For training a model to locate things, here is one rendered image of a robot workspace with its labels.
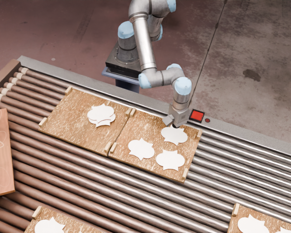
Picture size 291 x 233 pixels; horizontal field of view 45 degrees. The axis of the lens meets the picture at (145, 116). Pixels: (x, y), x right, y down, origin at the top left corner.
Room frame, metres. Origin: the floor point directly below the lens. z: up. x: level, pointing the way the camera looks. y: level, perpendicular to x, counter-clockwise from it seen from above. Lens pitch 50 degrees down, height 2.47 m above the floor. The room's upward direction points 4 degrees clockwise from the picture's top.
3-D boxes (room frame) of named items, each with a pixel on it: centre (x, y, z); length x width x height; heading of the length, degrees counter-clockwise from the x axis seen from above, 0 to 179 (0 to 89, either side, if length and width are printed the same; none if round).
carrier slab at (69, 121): (1.25, 0.32, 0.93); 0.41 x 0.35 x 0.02; 71
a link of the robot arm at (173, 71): (1.27, -0.12, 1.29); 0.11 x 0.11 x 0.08; 17
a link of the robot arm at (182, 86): (1.18, -0.16, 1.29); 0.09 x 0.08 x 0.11; 17
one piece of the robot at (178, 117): (1.16, -0.14, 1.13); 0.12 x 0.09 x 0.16; 124
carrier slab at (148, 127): (1.12, -0.07, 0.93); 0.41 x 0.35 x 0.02; 72
